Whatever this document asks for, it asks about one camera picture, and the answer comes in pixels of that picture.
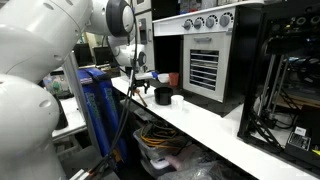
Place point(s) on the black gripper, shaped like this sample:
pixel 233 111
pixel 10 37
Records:
pixel 140 83

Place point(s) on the brown wooden spoon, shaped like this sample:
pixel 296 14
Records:
pixel 142 99

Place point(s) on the black cup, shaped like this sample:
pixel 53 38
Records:
pixel 163 96

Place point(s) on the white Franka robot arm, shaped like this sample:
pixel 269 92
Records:
pixel 30 50

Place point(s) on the orange plastic cup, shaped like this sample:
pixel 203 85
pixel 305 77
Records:
pixel 173 80

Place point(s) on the small white cup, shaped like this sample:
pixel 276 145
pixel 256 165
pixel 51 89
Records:
pixel 177 102

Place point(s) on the white bowl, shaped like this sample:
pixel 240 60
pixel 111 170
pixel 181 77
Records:
pixel 163 78

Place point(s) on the white toy fridge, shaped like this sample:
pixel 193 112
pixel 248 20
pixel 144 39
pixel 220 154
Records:
pixel 148 56

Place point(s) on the black computer monitor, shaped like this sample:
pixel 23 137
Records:
pixel 104 56
pixel 83 55

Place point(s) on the grey fridge water dispenser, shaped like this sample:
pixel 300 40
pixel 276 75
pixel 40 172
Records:
pixel 143 31

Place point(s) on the clear plastic storage bin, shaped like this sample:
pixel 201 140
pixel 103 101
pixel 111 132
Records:
pixel 150 151

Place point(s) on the white toy oven door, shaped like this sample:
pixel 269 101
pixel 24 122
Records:
pixel 206 71

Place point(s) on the white side table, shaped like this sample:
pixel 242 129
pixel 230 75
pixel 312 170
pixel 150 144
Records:
pixel 71 116

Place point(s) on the pink cloth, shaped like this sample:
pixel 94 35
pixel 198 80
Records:
pixel 181 158

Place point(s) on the grey oven knob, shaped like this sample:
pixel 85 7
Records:
pixel 225 20
pixel 198 23
pixel 187 24
pixel 210 21

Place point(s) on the clear box with green item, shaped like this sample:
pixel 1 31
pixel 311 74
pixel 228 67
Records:
pixel 56 85

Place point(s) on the clear plastic bag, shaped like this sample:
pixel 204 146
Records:
pixel 193 173

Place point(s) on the white toy kitchen unit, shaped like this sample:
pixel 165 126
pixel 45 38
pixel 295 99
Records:
pixel 240 66

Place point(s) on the black box with white label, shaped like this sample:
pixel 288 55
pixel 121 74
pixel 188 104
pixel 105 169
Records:
pixel 299 140

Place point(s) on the aluminium frame post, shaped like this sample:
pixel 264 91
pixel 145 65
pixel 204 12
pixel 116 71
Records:
pixel 75 86

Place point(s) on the black 3D printer frame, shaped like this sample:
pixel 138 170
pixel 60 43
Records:
pixel 253 100

